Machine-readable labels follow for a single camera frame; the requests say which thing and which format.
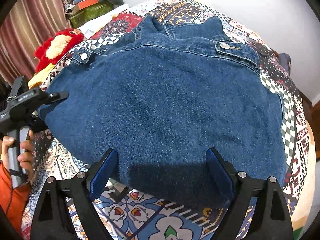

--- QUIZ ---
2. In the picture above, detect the purple grey cloth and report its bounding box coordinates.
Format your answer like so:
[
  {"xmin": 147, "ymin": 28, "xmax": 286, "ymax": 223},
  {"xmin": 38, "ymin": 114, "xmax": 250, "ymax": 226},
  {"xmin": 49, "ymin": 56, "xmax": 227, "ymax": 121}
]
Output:
[{"xmin": 278, "ymin": 53, "xmax": 291, "ymax": 75}]

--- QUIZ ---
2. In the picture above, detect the person's left hand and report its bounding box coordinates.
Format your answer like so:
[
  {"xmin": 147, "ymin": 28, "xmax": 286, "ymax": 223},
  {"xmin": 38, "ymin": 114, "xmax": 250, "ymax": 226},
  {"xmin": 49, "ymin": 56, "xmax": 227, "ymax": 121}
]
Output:
[{"xmin": 1, "ymin": 130, "xmax": 34, "ymax": 181}]

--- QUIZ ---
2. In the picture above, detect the red plush toy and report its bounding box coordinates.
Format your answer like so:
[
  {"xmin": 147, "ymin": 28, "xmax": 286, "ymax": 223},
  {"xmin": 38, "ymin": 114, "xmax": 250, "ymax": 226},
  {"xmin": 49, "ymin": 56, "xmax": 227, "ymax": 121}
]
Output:
[{"xmin": 34, "ymin": 28, "xmax": 84, "ymax": 73}]

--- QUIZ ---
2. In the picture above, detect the blue denim jacket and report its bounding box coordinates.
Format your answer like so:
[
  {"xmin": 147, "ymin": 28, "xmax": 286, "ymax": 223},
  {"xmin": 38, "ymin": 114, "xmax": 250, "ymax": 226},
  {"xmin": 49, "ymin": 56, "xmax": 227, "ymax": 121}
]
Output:
[{"xmin": 38, "ymin": 17, "xmax": 286, "ymax": 207}]

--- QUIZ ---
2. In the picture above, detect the green storage box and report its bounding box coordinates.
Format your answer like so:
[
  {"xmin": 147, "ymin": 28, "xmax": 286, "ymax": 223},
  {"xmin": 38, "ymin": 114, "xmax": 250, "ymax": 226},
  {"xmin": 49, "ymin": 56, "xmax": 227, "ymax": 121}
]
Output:
[{"xmin": 67, "ymin": 2, "xmax": 114, "ymax": 29}]

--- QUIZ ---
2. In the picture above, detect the white folded sheet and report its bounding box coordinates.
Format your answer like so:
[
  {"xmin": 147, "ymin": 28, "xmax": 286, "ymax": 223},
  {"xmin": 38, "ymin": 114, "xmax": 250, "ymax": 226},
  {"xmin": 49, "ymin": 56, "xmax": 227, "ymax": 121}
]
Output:
[{"xmin": 78, "ymin": 3, "xmax": 130, "ymax": 39}]

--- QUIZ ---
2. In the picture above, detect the orange box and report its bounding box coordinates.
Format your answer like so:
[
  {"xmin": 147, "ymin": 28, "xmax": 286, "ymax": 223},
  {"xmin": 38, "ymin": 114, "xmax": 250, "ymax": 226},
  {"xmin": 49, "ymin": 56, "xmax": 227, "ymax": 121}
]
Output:
[{"xmin": 75, "ymin": 0, "xmax": 99, "ymax": 10}]

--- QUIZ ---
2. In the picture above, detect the orange left sleeve forearm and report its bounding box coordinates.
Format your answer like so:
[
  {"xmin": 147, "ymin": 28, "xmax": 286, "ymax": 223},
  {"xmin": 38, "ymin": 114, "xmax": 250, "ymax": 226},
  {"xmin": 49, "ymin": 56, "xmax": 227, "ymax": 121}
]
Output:
[{"xmin": 0, "ymin": 162, "xmax": 31, "ymax": 236}]

